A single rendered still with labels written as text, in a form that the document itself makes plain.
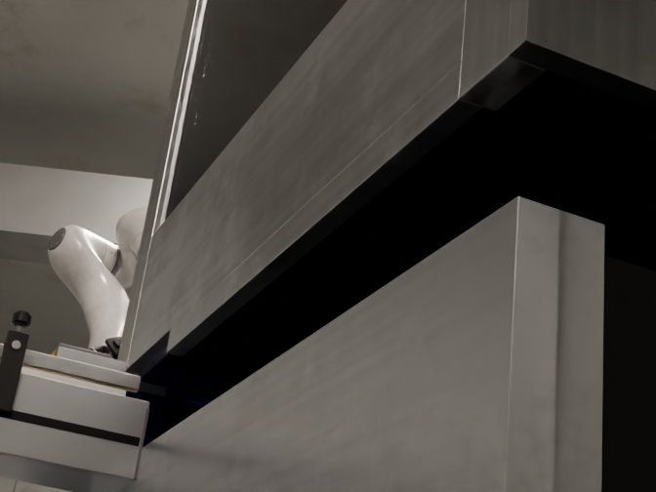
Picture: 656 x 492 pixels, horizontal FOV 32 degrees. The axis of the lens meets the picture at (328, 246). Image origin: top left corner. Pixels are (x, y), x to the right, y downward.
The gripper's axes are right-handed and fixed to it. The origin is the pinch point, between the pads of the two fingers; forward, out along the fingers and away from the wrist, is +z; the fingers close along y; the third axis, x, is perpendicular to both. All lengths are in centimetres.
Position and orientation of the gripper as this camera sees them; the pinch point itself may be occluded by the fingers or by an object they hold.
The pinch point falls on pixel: (112, 349)
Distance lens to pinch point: 206.9
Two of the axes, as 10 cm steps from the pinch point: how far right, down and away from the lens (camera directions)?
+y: -6.2, 6.8, 4.0
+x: -5.9, -7.4, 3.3
